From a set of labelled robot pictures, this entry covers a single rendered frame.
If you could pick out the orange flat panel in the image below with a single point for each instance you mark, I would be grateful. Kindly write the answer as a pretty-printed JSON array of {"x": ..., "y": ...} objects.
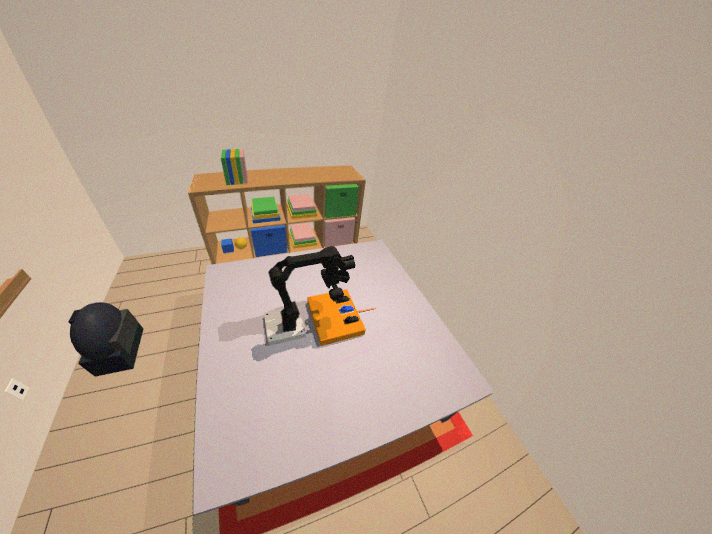
[{"x": 330, "y": 325}]

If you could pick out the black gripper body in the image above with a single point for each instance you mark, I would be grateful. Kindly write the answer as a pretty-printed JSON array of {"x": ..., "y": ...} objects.
[{"x": 332, "y": 281}]

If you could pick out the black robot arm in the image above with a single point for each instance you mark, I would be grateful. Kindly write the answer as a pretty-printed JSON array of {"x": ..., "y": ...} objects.
[{"x": 330, "y": 259}]

